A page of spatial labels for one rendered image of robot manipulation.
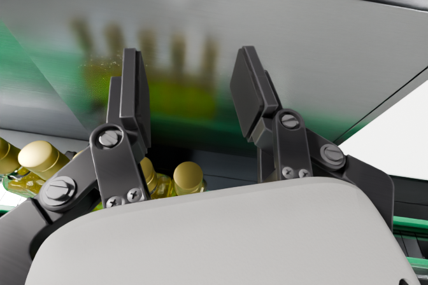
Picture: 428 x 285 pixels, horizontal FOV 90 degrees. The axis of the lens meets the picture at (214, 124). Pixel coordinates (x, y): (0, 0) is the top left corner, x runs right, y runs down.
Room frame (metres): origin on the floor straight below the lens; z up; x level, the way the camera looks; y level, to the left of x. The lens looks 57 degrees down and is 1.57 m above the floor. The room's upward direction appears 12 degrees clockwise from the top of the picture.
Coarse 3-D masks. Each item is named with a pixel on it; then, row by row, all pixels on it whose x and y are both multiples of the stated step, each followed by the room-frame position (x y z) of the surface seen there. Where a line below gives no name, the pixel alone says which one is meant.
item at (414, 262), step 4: (0, 204) 0.02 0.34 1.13; (0, 208) 0.02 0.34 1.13; (4, 208) 0.02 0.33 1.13; (8, 208) 0.02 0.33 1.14; (12, 208) 0.02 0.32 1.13; (0, 212) 0.01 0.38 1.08; (4, 212) 0.01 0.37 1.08; (408, 260) 0.07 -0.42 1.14; (412, 260) 0.07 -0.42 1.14; (416, 260) 0.07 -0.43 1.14; (420, 260) 0.08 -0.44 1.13; (424, 260) 0.08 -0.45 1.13; (412, 264) 0.07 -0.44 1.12; (416, 264) 0.07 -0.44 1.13; (420, 264) 0.07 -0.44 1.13; (424, 264) 0.07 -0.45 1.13
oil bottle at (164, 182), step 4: (156, 172) 0.10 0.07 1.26; (160, 176) 0.09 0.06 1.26; (164, 176) 0.10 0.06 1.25; (168, 176) 0.10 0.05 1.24; (160, 180) 0.09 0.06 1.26; (164, 180) 0.09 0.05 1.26; (168, 180) 0.09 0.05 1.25; (160, 184) 0.08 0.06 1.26; (164, 184) 0.08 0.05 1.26; (168, 184) 0.09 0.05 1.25; (160, 188) 0.08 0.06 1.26; (164, 188) 0.08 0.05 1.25; (168, 188) 0.08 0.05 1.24; (156, 192) 0.07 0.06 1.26; (160, 192) 0.07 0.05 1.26; (164, 192) 0.07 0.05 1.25; (168, 192) 0.08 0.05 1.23; (152, 196) 0.06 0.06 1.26; (156, 196) 0.07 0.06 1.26; (160, 196) 0.07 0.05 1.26; (164, 196) 0.07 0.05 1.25; (168, 196) 0.08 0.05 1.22
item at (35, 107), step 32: (0, 32) 0.21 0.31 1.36; (0, 64) 0.21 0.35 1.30; (32, 64) 0.21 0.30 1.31; (0, 96) 0.20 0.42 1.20; (32, 96) 0.21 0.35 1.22; (0, 128) 0.19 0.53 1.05; (32, 128) 0.20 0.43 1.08; (64, 128) 0.21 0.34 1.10; (160, 160) 0.22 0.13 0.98; (192, 160) 0.23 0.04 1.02; (224, 160) 0.23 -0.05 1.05; (256, 160) 0.24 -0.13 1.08; (416, 192) 0.27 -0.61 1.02
